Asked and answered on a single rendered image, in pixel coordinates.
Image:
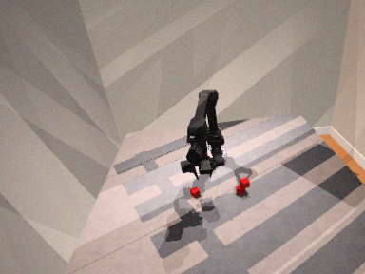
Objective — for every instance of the red cube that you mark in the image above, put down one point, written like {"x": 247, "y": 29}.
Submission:
{"x": 244, "y": 183}
{"x": 195, "y": 192}
{"x": 240, "y": 190}

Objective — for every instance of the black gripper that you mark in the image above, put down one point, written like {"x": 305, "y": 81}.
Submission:
{"x": 188, "y": 167}

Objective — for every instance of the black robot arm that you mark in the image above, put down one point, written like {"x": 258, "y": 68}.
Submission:
{"x": 198, "y": 128}

